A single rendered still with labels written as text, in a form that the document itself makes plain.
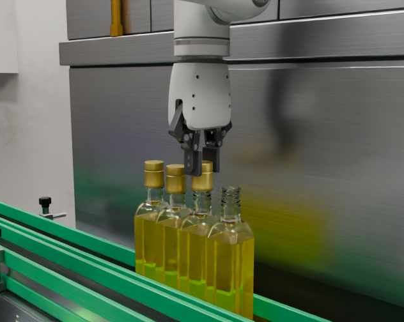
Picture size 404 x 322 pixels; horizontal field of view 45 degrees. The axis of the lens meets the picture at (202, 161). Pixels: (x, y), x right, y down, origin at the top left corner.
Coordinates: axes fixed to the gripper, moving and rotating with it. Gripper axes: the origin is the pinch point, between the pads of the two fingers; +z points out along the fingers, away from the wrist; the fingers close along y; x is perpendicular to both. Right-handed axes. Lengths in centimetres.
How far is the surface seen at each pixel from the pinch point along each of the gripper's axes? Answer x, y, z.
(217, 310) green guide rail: 6.8, 4.1, 21.3
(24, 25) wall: -296, -134, -52
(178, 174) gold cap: -4.3, 0.8, 2.5
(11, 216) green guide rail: -73, -4, 24
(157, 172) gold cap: -9.9, 0.3, 3.1
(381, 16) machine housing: 22.1, -12.7, -21.2
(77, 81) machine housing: -56, -16, -12
